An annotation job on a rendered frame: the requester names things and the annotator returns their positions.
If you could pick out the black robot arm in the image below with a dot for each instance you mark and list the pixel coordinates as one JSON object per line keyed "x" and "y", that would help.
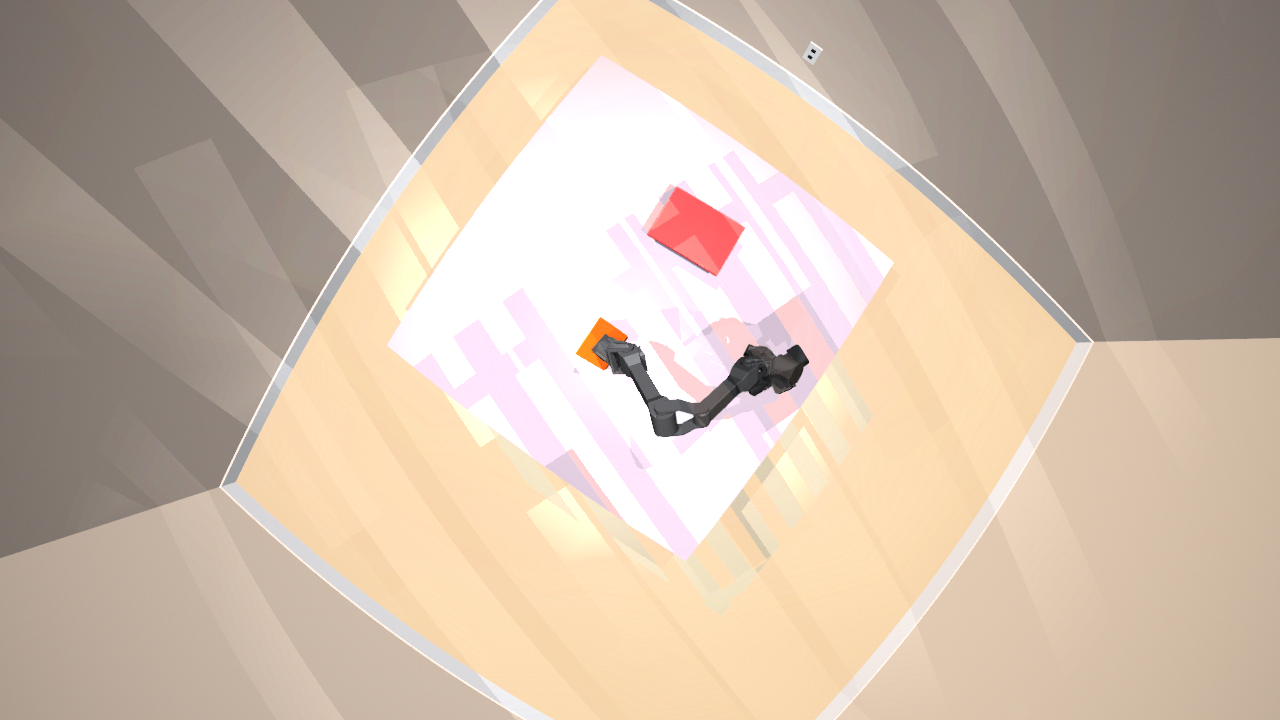
{"x": 627, "y": 358}

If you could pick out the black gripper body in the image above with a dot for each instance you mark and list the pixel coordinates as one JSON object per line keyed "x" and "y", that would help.
{"x": 795, "y": 352}

